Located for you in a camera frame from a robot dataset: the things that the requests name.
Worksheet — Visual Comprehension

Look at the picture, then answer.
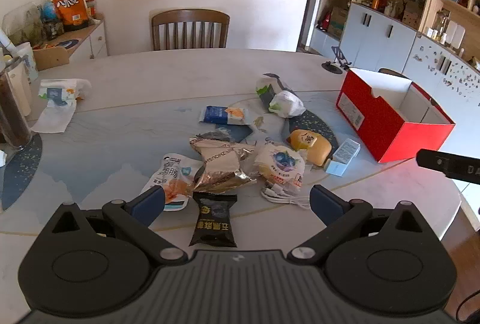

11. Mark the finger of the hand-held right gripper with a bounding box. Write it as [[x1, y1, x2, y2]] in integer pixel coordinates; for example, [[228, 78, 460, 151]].
[[416, 148, 456, 178]]

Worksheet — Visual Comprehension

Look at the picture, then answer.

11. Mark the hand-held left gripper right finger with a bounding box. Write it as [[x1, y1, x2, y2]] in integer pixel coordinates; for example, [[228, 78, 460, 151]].
[[288, 184, 432, 265]]

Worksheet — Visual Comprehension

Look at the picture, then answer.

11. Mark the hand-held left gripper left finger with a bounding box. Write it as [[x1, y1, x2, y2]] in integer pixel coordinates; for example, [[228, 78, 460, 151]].
[[49, 185, 188, 266]]

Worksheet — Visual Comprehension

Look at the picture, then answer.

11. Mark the white orange sausage packet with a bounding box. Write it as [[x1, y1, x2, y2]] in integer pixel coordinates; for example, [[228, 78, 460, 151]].
[[140, 153, 203, 213]]

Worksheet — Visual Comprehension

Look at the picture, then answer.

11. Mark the white usb cable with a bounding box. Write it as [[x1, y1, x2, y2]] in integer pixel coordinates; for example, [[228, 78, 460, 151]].
[[260, 182, 313, 209]]

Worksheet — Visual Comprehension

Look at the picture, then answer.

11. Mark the small white blue box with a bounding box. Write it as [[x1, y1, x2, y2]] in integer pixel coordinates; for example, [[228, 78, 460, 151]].
[[324, 138, 361, 178]]

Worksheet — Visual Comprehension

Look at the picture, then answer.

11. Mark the yellow bread packet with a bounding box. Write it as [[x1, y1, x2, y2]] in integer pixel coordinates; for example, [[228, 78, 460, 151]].
[[287, 129, 333, 167]]

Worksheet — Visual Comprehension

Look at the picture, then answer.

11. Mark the blueberry bread packet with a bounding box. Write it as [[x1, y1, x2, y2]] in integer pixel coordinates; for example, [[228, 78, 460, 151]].
[[253, 143, 308, 197]]

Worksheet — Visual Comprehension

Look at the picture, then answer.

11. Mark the red cardboard box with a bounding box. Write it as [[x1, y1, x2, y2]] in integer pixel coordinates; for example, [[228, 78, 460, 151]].
[[335, 68, 456, 164]]

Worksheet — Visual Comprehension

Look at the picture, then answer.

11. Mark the black snack packet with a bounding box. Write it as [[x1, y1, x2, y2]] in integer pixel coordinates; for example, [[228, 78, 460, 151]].
[[188, 192, 238, 248]]

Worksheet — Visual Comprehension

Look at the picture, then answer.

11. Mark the silver foil snack packet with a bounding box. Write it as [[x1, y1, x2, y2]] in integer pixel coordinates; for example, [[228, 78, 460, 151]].
[[189, 136, 258, 194]]

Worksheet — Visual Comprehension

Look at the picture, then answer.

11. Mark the white green grey plastic bag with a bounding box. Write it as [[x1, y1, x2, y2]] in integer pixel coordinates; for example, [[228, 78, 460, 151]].
[[256, 73, 306, 118]]

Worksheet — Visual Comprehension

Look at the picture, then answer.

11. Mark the blue white orange packet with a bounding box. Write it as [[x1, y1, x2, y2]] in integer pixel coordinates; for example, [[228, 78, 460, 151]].
[[199, 105, 251, 127]]

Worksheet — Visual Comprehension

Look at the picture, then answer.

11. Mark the white marble desktop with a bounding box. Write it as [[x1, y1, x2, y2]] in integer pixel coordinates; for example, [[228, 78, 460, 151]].
[[0, 48, 464, 262]]

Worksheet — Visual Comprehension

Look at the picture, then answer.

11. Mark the dark grey crumpled wrapper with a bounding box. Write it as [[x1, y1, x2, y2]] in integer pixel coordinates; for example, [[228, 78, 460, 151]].
[[198, 129, 235, 143]]

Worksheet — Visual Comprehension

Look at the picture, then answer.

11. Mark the brown wooden chair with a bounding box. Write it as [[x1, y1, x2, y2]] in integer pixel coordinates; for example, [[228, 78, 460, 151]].
[[377, 68, 410, 79], [151, 9, 230, 51]]

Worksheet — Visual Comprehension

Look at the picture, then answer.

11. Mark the tissue packet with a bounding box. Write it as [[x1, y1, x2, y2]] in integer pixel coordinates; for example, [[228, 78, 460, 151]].
[[31, 101, 78, 134]]

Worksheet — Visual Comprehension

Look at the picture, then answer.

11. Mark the black phone stand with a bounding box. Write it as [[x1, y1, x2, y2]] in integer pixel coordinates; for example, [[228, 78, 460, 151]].
[[322, 45, 354, 74]]

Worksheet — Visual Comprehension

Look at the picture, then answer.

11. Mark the white blue tissue pack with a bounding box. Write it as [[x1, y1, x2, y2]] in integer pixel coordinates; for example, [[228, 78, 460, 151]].
[[37, 78, 92, 107]]

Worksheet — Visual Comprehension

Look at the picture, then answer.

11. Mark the green printed cardboard box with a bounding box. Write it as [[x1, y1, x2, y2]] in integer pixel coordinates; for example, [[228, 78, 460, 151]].
[[328, 6, 350, 40]]

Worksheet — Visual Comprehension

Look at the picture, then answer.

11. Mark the glass jar with dark contents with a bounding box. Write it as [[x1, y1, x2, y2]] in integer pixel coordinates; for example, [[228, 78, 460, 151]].
[[0, 57, 34, 151]]

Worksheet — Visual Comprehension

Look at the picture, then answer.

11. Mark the white side cabinet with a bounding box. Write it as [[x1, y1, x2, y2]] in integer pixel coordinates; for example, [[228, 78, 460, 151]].
[[34, 13, 109, 65]]

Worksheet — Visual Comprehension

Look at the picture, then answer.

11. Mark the wooden tray box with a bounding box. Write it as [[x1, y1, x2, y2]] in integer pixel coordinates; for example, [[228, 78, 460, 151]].
[[33, 45, 71, 71]]

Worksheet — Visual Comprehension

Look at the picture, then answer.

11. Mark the blue round mat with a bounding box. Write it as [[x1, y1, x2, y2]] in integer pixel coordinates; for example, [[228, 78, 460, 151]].
[[48, 39, 80, 49]]

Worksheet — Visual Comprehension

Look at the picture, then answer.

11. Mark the white patterned mug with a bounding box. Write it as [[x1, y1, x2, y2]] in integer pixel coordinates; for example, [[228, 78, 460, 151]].
[[15, 42, 40, 84]]

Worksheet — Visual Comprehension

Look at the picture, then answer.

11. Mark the orange snack bag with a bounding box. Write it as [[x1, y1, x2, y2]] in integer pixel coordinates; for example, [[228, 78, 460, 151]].
[[50, 0, 89, 32]]

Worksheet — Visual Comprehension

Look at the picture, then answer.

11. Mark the clear plastic bag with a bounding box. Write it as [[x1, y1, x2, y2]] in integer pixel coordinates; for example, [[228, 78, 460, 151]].
[[2, 2, 47, 47]]

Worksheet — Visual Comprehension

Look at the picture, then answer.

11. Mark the black cable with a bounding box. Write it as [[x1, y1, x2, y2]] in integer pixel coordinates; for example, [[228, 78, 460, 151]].
[[455, 288, 480, 322]]

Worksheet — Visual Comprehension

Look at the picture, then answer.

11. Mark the white wood wall cabinet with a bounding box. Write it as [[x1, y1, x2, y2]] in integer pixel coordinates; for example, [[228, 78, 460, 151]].
[[307, 0, 480, 129]]

